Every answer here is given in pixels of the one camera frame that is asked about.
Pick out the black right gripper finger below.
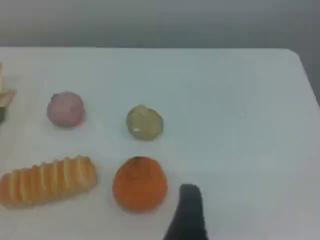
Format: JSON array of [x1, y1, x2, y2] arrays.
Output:
[[162, 183, 210, 240]]

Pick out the long sliced bread loaf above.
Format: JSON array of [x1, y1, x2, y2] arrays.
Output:
[[0, 154, 98, 210]]

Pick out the cream canvas bag green straps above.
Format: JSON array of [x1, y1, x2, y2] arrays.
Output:
[[0, 62, 18, 123]]

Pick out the orange round pastry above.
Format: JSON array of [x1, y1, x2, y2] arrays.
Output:
[[111, 156, 168, 213]]

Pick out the pink round pastry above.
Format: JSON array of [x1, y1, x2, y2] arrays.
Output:
[[46, 91, 86, 128]]

